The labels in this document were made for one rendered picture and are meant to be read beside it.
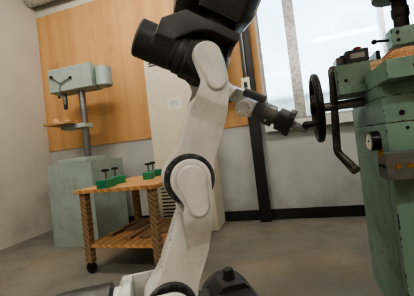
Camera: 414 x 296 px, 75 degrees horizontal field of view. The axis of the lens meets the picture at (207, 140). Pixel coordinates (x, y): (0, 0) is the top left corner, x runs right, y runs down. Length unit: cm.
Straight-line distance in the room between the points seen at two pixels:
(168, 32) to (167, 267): 65
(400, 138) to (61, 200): 239
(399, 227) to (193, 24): 90
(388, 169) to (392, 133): 14
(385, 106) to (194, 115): 62
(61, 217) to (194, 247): 199
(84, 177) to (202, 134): 181
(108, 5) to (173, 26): 255
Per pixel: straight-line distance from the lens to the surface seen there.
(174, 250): 81
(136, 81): 293
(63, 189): 263
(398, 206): 109
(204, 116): 78
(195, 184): 73
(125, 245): 181
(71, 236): 267
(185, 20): 85
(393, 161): 98
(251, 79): 248
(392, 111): 106
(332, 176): 254
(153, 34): 83
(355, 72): 122
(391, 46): 132
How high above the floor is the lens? 70
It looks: 2 degrees up
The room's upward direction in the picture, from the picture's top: 7 degrees counter-clockwise
